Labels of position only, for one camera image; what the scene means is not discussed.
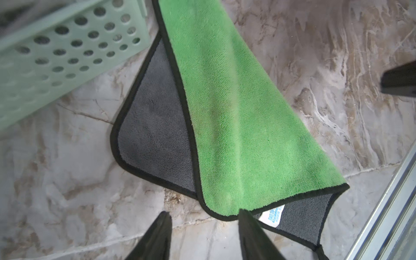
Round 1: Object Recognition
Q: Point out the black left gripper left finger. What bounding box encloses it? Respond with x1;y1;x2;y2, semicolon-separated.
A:
125;211;172;260

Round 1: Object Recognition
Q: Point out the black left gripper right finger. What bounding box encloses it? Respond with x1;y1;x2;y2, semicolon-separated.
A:
238;209;285;260

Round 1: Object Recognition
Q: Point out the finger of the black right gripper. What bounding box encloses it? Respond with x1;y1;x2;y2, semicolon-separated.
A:
380;61;416;98

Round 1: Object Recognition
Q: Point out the green and grey dishcloth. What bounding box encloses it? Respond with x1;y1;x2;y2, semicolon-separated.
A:
110;1;349;259

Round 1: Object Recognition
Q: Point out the mint green plastic basket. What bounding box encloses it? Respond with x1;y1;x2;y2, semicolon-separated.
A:
1;1;151;129

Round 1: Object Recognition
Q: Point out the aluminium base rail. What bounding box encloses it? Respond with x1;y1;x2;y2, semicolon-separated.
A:
346;144;416;260

